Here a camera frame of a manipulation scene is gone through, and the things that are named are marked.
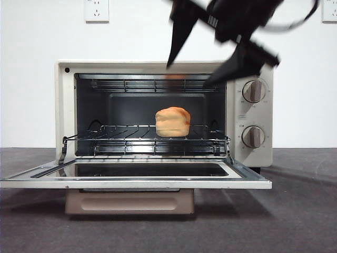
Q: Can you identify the golden bread roll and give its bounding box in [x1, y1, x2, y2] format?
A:
[155, 106, 191, 138]

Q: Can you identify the glass oven door with handle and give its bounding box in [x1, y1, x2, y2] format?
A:
[0, 155, 273, 220]

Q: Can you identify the beige oven knob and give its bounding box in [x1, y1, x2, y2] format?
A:
[242, 80, 266, 104]
[241, 125, 266, 149]

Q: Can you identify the cream white toaster oven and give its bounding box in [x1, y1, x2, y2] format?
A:
[54, 59, 274, 175]

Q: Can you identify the black cable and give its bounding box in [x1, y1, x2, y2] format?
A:
[263, 0, 321, 34]

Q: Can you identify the white wall socket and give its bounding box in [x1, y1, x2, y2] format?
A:
[321, 0, 337, 23]
[84, 0, 110, 23]

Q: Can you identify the metal wire oven rack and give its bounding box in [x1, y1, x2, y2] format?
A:
[63, 124, 234, 159]

